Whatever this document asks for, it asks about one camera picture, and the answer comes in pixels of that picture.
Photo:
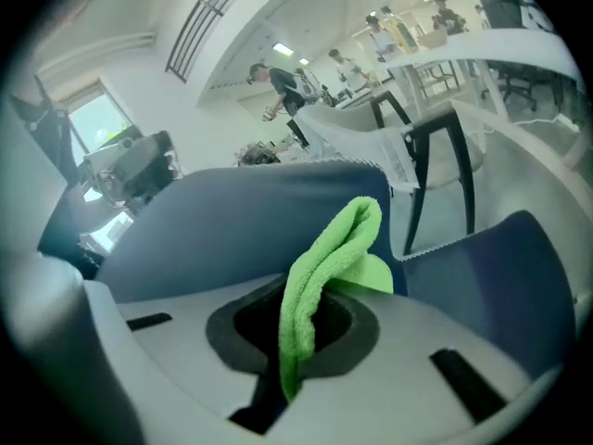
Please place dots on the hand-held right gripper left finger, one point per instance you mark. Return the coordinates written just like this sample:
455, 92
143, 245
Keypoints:
185, 364

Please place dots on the rectangular ceiling light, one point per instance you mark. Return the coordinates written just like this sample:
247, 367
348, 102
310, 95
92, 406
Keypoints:
282, 48
304, 60

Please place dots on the yellow bottle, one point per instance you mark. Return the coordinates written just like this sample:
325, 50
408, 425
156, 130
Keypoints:
403, 35

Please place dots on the person's body in black clothes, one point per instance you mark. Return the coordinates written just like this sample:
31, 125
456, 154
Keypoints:
46, 142

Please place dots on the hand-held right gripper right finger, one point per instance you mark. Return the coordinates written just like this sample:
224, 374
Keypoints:
370, 406

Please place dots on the grey chair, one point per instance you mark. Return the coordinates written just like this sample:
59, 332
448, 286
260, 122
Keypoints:
352, 137

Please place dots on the black balcony railing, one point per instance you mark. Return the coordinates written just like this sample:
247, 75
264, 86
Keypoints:
175, 65

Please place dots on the glass window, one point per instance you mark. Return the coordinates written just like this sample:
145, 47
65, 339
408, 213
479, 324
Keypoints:
97, 123

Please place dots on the green microfibre cloth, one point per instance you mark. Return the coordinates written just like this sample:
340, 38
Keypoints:
333, 248

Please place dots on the dark blue chair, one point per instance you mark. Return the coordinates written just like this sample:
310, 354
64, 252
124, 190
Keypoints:
231, 230

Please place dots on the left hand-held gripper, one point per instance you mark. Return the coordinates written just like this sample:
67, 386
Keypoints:
104, 169

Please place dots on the black office chair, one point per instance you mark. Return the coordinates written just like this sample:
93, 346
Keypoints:
502, 7

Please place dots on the tan bowl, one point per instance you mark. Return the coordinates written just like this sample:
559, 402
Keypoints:
434, 40

